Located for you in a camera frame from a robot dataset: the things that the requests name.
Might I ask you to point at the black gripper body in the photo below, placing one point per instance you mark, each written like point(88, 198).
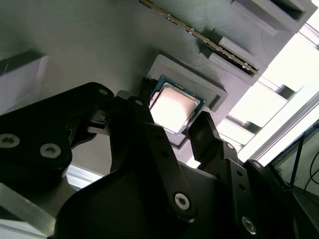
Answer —
point(119, 211)

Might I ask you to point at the silver CPU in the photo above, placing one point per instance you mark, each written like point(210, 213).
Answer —
point(172, 107)

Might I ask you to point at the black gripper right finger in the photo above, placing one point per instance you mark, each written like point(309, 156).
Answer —
point(234, 161)

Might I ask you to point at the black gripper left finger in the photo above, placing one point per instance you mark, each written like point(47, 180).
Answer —
point(37, 129)

